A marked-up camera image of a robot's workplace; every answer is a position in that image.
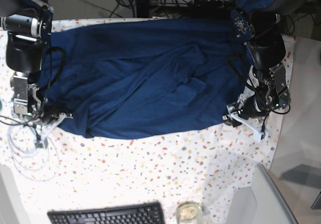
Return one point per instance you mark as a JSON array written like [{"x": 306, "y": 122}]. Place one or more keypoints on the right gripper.
[{"x": 35, "y": 115}]

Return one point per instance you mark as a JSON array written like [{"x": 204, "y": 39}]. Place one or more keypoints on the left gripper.
[{"x": 247, "y": 109}]

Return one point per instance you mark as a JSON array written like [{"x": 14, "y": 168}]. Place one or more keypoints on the dark blue t-shirt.
[{"x": 134, "y": 80}]

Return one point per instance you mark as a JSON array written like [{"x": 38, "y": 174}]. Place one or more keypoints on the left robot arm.
[{"x": 256, "y": 24}]

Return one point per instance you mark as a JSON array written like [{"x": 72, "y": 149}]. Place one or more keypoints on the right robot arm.
[{"x": 28, "y": 24}]

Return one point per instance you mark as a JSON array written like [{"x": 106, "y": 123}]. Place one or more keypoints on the terrazzo patterned tablecloth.
[{"x": 206, "y": 166}]

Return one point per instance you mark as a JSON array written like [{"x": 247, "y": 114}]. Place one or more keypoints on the red lit power strip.
[{"x": 212, "y": 3}]

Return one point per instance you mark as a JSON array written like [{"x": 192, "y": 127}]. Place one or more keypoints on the black computer keyboard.
[{"x": 151, "y": 212}]

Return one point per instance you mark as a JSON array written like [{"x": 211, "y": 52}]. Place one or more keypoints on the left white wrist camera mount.
[{"x": 257, "y": 126}]

